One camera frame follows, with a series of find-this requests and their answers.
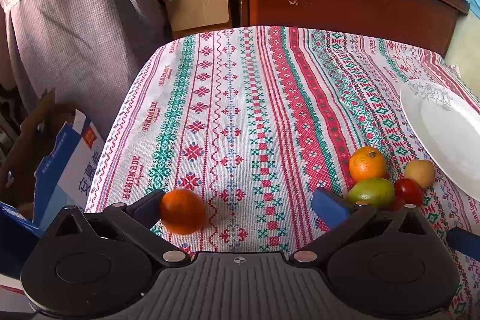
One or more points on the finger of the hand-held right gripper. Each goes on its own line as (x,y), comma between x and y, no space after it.
(465,243)

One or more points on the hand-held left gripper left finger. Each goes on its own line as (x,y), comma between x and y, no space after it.
(144,209)

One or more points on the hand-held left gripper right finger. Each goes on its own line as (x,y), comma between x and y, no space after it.
(330,205)

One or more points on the orange with stem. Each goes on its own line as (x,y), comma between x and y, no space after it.
(367,164)

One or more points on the red tomato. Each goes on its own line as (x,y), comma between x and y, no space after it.
(408,190)

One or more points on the pale yellow round fruit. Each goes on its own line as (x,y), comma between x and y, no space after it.
(420,173)

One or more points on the white plate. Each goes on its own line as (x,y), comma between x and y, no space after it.
(450,140)

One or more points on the green mango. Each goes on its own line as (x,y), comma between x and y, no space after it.
(371,192)

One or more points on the blue and white carton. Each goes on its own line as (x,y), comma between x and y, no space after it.
(71,170)

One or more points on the brown cardboard piece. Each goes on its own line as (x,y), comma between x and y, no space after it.
(26,155)

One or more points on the striped patterned tablecloth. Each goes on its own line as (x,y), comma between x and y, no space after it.
(243,98)

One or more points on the pale green cushion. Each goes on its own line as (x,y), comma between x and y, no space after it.
(465,54)

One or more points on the checked grey curtain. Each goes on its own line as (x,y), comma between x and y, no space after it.
(75,24)

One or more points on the open cardboard box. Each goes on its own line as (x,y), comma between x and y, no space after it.
(198,10)

